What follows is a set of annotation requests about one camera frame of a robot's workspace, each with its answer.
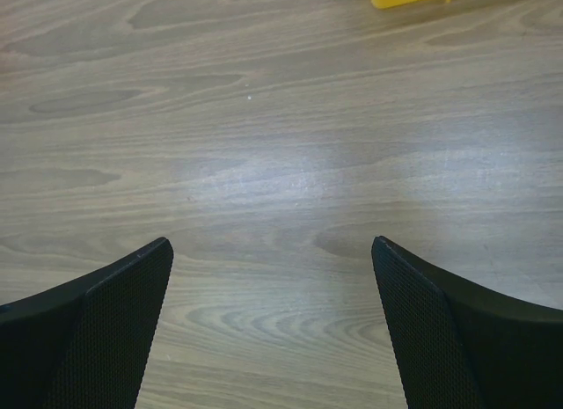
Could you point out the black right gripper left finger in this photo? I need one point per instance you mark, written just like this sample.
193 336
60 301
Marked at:
86 342

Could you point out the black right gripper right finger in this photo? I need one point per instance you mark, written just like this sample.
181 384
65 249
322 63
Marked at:
458 344

